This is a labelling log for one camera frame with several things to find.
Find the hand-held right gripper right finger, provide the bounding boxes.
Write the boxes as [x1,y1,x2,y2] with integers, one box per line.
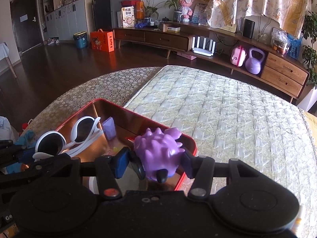
[182,151,268,200]

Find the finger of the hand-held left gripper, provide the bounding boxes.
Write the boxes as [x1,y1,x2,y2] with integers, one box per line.
[0,140,35,166]
[0,167,34,231]

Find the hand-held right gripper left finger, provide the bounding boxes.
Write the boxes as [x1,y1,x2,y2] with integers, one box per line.
[32,147,131,200]

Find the white sunglasses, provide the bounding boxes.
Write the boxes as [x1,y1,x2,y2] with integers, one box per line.
[33,116,103,161]

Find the purple spiky toy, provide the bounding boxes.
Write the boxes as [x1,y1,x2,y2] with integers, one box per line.
[128,128,186,184]

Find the small purple case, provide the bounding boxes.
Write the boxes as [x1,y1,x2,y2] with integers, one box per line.
[101,117,117,140]

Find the red tin box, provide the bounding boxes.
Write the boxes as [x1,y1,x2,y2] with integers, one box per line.
[55,99,198,191]

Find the blue rubber gloves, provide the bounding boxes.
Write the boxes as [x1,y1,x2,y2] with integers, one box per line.
[6,129,37,174]

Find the person's grey clothing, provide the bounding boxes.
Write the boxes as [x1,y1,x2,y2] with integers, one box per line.
[0,115,19,144]

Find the quilted cream mat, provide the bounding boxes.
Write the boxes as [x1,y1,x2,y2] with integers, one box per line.
[123,65,317,238]

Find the beige lace tablecloth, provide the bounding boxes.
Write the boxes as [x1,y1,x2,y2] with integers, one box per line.
[18,66,169,139]

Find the pink flat box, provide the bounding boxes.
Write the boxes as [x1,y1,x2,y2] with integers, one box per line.
[177,51,197,60]

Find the white router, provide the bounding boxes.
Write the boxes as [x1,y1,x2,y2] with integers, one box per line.
[192,36,216,54]

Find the pink toy suitcase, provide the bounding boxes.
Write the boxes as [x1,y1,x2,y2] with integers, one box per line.
[230,45,247,67]

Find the purple kettlebell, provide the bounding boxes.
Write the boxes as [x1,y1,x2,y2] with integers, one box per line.
[245,47,265,75]

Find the light wooden drawer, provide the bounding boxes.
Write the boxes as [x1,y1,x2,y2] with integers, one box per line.
[265,53,309,85]
[260,67,304,97]

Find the orange gift box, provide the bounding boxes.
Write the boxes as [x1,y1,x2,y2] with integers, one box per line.
[90,29,115,52]

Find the teal trash bin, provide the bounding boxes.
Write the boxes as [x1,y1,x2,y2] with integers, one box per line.
[73,31,88,49]

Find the yellow tablecloth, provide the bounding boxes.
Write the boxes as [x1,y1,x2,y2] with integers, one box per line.
[298,108,317,139]

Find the wooden TV cabinet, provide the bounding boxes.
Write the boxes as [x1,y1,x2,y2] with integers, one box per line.
[113,21,310,100]

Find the dark wooden door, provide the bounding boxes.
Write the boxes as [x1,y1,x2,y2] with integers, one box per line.
[10,0,44,54]

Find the white planter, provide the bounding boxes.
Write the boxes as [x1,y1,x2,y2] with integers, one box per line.
[297,87,317,112]

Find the white yellow small box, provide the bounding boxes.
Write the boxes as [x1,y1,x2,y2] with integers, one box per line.
[163,23,181,33]

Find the white coffee powder bag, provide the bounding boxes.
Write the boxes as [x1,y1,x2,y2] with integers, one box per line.
[121,6,135,28]

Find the small green potted plant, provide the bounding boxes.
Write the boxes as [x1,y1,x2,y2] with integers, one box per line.
[141,0,159,25]

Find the black speaker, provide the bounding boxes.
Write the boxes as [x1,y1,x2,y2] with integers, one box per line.
[243,18,255,39]

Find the potted orchid plant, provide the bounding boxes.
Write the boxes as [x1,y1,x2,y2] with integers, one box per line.
[162,0,184,22]

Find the blue picture book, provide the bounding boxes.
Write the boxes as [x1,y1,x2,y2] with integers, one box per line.
[192,4,207,25]

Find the dark grey fridge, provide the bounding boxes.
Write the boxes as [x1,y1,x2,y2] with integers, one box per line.
[92,0,129,31]

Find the orange paper bag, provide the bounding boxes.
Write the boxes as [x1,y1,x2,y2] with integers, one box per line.
[136,1,145,20]

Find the clear plastic bag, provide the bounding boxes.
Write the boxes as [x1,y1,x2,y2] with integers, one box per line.
[271,28,291,54]

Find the blue picture card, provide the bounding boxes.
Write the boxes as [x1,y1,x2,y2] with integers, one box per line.
[287,33,303,60]

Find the pink doll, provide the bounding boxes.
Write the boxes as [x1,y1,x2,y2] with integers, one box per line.
[177,0,196,23]

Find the tall green plant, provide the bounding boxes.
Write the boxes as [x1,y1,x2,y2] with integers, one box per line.
[301,11,317,87]

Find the floral yellow sheet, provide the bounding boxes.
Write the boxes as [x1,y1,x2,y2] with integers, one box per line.
[201,0,314,39]

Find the grey wall cabinets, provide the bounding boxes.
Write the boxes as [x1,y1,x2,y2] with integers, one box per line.
[37,0,96,41]

